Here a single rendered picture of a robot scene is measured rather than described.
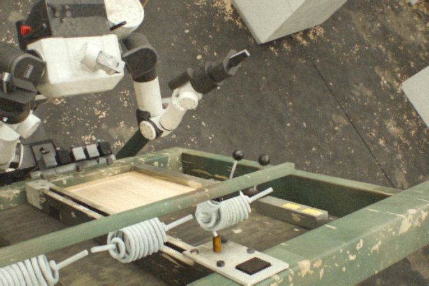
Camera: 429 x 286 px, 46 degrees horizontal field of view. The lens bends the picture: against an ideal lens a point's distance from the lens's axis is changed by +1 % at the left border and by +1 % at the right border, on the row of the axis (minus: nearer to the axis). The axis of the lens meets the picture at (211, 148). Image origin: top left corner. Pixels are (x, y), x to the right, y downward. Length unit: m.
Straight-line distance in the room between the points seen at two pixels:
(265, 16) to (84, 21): 2.58
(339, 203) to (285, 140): 2.32
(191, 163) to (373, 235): 1.18
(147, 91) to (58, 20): 0.40
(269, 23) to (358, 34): 1.42
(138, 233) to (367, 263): 0.49
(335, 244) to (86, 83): 0.99
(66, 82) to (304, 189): 0.83
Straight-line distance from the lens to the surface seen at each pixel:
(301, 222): 1.38
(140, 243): 0.83
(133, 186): 1.85
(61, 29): 1.66
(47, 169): 2.12
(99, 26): 1.71
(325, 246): 1.01
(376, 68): 5.18
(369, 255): 1.09
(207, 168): 2.05
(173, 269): 1.09
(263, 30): 4.14
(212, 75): 1.61
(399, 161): 4.74
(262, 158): 1.51
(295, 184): 1.69
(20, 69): 1.57
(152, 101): 1.84
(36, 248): 0.72
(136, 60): 1.75
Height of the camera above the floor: 2.66
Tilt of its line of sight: 51 degrees down
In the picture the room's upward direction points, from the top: 51 degrees clockwise
